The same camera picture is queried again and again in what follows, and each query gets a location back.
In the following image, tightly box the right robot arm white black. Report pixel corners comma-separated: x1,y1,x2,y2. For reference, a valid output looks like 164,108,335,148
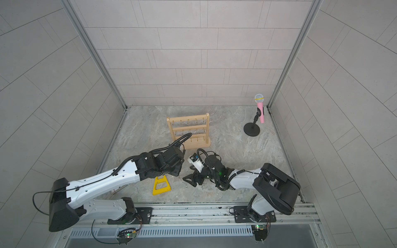
183,148,301,223

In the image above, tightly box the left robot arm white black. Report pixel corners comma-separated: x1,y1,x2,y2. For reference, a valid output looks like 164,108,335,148
47,133,192,233

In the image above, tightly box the wooden jewelry display stand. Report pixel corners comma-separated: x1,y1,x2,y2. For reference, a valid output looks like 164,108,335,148
166,113,211,149

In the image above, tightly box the black microphone stand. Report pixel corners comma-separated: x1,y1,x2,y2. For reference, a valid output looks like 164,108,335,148
244,108,261,137

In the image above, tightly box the right green circuit board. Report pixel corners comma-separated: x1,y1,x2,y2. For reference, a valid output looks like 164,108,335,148
251,225,269,243

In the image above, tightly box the green circuit board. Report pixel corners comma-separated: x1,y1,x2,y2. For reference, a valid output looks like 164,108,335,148
117,228,138,244
251,225,269,243

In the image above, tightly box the pink toy microphone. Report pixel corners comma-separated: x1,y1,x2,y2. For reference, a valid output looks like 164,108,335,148
254,94,264,124

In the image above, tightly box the left green circuit board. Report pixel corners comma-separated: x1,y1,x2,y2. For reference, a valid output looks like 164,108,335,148
117,228,138,244

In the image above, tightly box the yellow triangular plastic frame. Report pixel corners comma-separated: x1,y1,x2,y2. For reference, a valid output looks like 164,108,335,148
152,175,172,196

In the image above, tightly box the aluminium mounting rail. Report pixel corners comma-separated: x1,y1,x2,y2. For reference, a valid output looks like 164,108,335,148
61,201,322,228

